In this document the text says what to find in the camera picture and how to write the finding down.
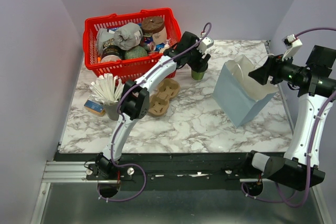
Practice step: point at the white paper straws bundle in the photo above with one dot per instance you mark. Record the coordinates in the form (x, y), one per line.
(107, 88)

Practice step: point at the brown cardboard cup carrier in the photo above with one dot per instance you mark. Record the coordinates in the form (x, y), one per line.
(167, 90)

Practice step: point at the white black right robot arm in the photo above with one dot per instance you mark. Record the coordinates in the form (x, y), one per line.
(298, 167)

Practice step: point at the grey rolled cloth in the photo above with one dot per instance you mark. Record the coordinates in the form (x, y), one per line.
(128, 36)

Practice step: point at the dark labelled snack bag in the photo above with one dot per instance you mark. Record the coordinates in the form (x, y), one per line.
(107, 50)

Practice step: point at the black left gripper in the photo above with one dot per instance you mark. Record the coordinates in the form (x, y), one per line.
(197, 65)

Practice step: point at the white paper takeout bag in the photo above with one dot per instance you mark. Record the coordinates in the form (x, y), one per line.
(239, 96)

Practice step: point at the green paper coffee cup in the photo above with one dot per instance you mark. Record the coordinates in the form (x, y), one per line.
(197, 75)

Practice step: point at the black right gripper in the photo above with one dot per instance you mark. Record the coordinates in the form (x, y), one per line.
(272, 67)

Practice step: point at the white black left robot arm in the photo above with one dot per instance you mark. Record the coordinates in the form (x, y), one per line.
(135, 101)

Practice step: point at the brown lidded beige jar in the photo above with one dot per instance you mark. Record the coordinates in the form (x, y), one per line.
(154, 29)

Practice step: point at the green round sponge ball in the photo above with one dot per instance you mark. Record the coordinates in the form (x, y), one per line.
(135, 53)

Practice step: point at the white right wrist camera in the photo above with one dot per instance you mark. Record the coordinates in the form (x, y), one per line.
(293, 44)

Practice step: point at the small pump lotion bottle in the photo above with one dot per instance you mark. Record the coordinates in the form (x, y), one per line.
(165, 47)

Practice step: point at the red plastic shopping basket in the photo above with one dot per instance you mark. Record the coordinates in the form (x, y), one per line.
(125, 69)

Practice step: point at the blue napkin box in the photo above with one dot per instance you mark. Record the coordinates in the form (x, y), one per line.
(94, 107)

